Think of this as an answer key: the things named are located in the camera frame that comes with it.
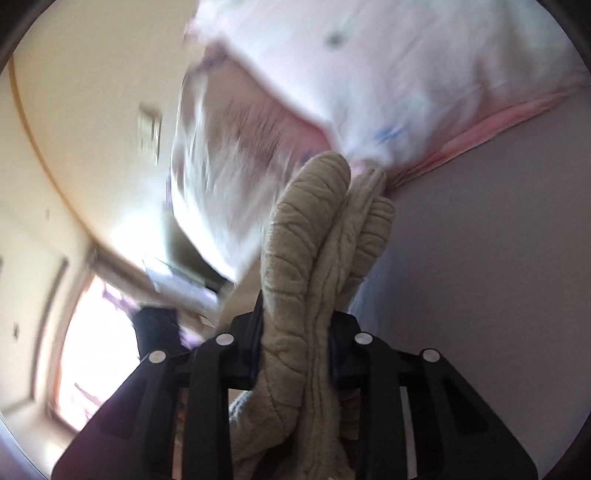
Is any bright window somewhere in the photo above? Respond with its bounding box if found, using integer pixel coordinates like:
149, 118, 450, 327
50, 272, 141, 428

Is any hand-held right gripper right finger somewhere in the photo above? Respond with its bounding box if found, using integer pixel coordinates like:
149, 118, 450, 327
326, 310, 539, 480

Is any beige knitted garment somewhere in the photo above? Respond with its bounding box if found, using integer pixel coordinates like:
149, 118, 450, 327
228, 150, 396, 480

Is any pink bed sheet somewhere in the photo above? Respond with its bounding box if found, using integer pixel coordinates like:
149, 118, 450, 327
390, 87, 583, 189

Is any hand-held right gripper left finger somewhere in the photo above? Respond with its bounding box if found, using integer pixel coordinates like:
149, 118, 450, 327
52, 290, 265, 480

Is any white printed blanket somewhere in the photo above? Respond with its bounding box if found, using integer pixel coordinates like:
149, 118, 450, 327
165, 0, 589, 283

